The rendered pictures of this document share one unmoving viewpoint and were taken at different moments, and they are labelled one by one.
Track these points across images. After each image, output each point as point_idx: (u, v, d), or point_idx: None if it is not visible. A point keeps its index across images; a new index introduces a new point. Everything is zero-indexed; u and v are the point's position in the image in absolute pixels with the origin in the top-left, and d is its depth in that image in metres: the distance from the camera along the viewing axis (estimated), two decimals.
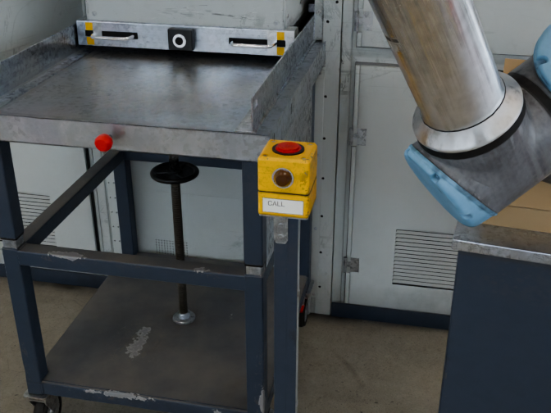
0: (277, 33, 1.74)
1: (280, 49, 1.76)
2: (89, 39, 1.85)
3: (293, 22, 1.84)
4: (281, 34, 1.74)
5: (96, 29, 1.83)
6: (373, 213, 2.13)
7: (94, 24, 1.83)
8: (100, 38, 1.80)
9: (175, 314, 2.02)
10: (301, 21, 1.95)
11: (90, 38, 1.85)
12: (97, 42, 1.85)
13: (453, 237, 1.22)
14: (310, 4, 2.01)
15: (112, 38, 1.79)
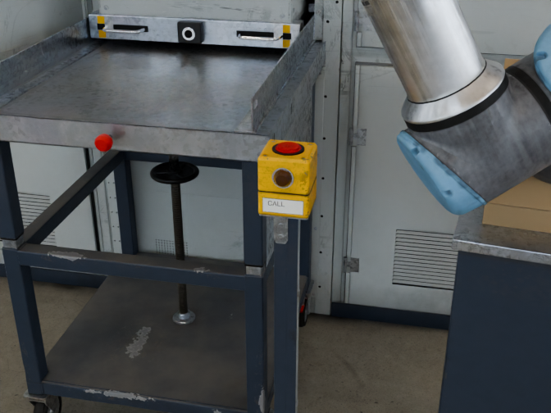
0: (283, 25, 1.81)
1: (285, 42, 1.82)
2: (101, 33, 1.91)
3: (298, 15, 1.90)
4: (287, 26, 1.80)
5: (107, 23, 1.89)
6: (373, 213, 2.13)
7: (106, 18, 1.89)
8: (111, 31, 1.86)
9: (175, 314, 2.02)
10: (306, 15, 2.02)
11: (102, 31, 1.91)
12: (108, 35, 1.91)
13: (453, 237, 1.22)
14: (310, 4, 2.01)
15: (124, 32, 1.86)
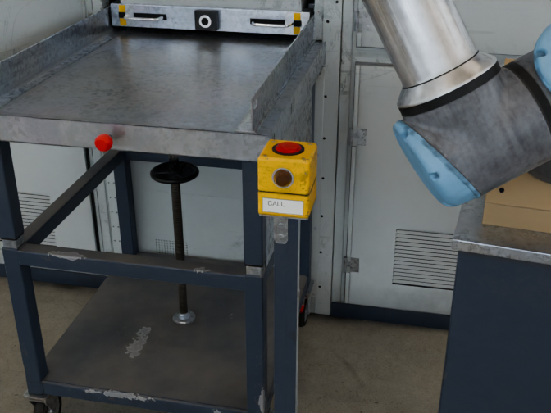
0: (294, 14, 1.93)
1: (296, 29, 1.94)
2: (122, 20, 2.03)
3: (307, 5, 2.03)
4: (298, 14, 1.93)
5: (128, 11, 2.02)
6: (373, 213, 2.13)
7: (127, 7, 2.01)
8: (133, 19, 1.98)
9: (175, 314, 2.02)
10: None
11: (123, 19, 2.03)
12: (129, 23, 2.03)
13: (453, 237, 1.22)
14: (310, 4, 2.01)
15: (143, 20, 1.98)
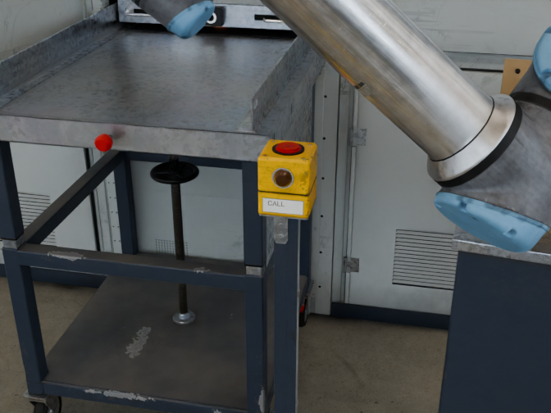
0: None
1: None
2: None
3: None
4: None
5: (129, 7, 2.06)
6: (373, 213, 2.13)
7: (127, 3, 2.06)
8: (133, 15, 2.03)
9: (175, 314, 2.02)
10: None
11: None
12: (129, 19, 2.08)
13: (453, 237, 1.22)
14: None
15: (143, 15, 2.02)
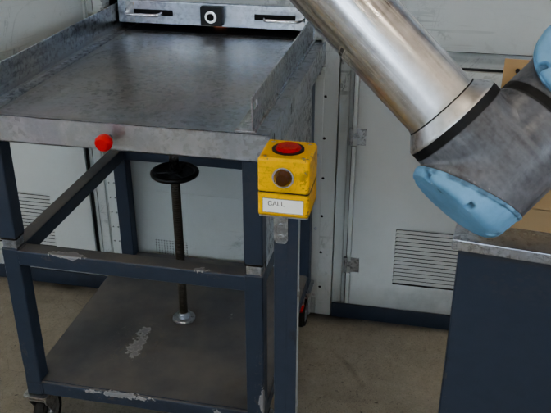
0: None
1: None
2: None
3: None
4: None
5: (129, 7, 2.06)
6: (373, 213, 2.13)
7: (127, 3, 2.06)
8: (133, 15, 2.03)
9: (175, 314, 2.02)
10: None
11: None
12: (129, 19, 2.08)
13: (453, 237, 1.22)
14: None
15: (143, 15, 2.02)
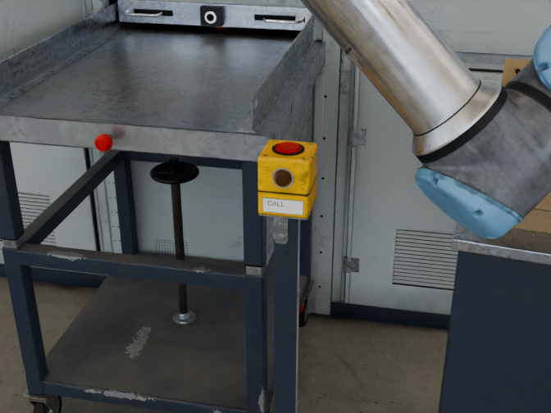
0: None
1: None
2: None
3: None
4: None
5: (129, 7, 2.06)
6: (373, 213, 2.13)
7: (127, 3, 2.06)
8: (133, 15, 2.03)
9: (175, 314, 2.02)
10: None
11: None
12: (129, 19, 2.08)
13: (453, 237, 1.22)
14: None
15: (143, 15, 2.02)
